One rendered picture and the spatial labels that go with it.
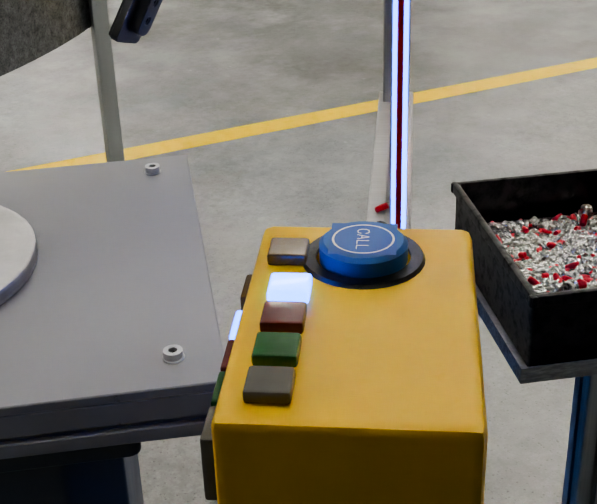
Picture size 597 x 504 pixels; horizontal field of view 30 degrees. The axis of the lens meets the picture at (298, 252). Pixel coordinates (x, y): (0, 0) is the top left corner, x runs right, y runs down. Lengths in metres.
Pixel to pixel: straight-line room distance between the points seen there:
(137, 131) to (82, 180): 2.72
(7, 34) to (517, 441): 1.33
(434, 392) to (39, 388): 0.28
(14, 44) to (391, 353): 2.09
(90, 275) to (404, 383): 0.35
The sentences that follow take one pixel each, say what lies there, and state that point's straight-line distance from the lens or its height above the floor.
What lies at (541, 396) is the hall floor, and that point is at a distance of 2.29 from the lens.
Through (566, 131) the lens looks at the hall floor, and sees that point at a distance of 3.54.
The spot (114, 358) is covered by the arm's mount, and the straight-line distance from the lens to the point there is 0.64.
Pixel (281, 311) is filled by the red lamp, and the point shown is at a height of 1.08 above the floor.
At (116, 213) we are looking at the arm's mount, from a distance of 0.81.
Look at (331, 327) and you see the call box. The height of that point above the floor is 1.07.
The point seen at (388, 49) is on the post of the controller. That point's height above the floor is 0.92.
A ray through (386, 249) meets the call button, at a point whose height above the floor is 1.08.
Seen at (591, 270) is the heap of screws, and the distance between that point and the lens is 0.98.
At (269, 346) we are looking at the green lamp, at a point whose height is 1.08.
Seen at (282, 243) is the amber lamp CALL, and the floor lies 1.08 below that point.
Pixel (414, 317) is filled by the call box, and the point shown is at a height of 1.07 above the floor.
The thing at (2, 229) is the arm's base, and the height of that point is 0.98.
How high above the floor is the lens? 1.31
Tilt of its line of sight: 28 degrees down
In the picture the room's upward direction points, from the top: 2 degrees counter-clockwise
